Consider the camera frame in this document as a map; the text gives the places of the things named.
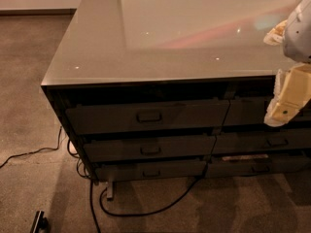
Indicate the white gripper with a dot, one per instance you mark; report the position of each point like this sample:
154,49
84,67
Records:
298,33

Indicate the grey drawer cabinet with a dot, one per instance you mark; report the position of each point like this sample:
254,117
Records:
150,51

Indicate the black object on floor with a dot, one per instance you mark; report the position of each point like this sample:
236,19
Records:
39,222

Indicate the dark wall baseboard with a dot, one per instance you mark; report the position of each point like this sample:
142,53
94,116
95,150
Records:
37,12

